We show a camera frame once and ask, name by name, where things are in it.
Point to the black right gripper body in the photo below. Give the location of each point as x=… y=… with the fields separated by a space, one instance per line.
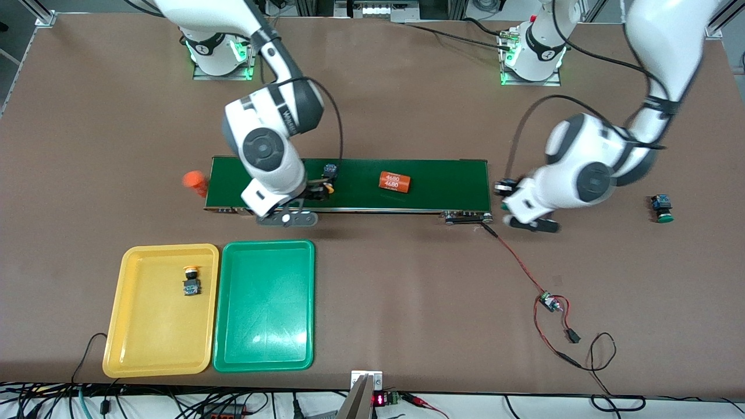
x=316 y=191

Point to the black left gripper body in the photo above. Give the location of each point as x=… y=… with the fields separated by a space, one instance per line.
x=504 y=188

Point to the yellow mushroom push button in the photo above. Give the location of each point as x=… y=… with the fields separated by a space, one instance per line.
x=191 y=287
x=330 y=170

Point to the orange 4680 cylinder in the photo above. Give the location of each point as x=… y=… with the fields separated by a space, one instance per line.
x=395 y=182
x=195 y=181

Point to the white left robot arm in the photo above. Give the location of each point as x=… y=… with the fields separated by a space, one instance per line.
x=588 y=174

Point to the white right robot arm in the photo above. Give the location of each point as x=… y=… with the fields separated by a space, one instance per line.
x=268 y=151

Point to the green conveyor belt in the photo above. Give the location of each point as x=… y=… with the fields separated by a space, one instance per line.
x=454 y=180

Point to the small black controller board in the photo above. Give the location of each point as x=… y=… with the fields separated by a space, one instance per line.
x=547 y=301

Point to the green plastic tray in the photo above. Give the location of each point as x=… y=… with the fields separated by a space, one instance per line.
x=262 y=314

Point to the white lit panel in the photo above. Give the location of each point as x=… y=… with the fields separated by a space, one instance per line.
x=372 y=9

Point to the yellow plastic tray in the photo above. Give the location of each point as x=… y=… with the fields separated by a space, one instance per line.
x=151 y=337

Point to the red digit display module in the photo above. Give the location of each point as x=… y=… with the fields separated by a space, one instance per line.
x=379 y=400

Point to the red clip lead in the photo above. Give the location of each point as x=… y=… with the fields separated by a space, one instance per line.
x=419 y=400

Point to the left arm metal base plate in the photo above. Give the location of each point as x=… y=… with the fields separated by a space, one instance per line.
x=553 y=82

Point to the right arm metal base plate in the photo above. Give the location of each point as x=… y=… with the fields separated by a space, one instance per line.
x=253 y=46

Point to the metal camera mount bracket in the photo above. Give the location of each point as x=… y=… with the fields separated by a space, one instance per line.
x=361 y=401

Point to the aluminium frame profile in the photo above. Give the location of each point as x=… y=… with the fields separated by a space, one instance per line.
x=716 y=26
x=45 y=18

